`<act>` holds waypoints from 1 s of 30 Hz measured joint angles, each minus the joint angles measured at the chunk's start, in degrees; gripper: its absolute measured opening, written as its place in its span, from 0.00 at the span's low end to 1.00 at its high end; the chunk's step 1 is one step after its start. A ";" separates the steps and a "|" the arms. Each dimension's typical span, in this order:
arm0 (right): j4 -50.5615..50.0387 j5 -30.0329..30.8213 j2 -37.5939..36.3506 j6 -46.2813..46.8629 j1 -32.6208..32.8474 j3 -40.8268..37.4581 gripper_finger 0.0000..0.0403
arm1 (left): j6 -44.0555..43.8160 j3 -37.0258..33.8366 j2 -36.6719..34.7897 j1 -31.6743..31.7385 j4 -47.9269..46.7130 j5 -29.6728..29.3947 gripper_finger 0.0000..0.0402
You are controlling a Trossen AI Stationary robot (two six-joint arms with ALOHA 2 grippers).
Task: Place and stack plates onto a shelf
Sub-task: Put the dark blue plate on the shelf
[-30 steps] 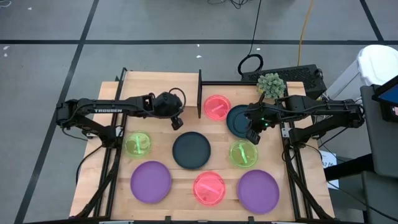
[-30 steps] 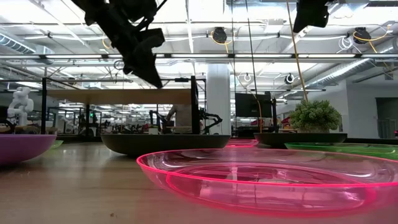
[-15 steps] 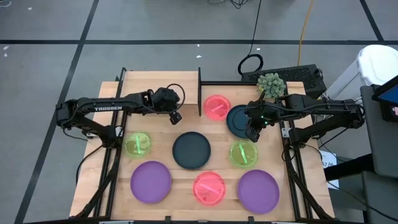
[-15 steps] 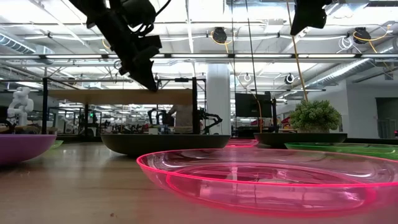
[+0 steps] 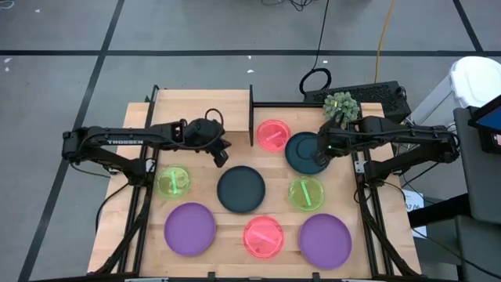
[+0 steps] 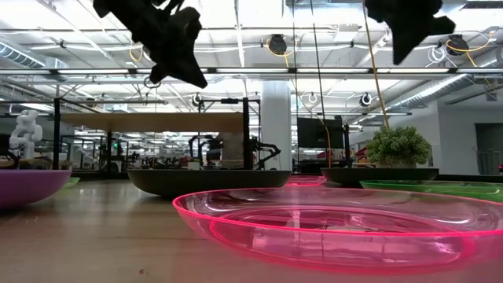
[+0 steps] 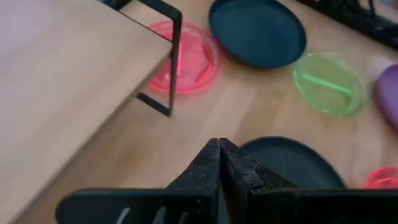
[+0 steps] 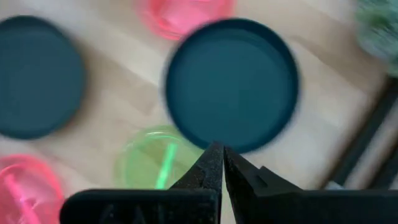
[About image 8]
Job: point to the green transparent plastic plate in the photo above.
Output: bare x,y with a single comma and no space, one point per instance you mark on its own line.
146,161

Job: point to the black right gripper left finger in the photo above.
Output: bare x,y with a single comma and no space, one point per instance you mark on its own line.
174,205

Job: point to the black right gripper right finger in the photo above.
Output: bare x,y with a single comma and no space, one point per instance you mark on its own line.
280,205

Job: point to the pink transparent plastic plate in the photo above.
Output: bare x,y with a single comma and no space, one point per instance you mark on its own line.
174,15
25,193

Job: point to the dark grey bowl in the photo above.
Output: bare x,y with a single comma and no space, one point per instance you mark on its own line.
231,84

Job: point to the black metal frame rails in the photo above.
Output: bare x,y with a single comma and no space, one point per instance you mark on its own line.
363,137

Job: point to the green artificial potted plant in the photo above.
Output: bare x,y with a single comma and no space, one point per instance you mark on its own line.
379,28

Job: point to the dark blue round plate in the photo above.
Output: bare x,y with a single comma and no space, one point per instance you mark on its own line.
37,77

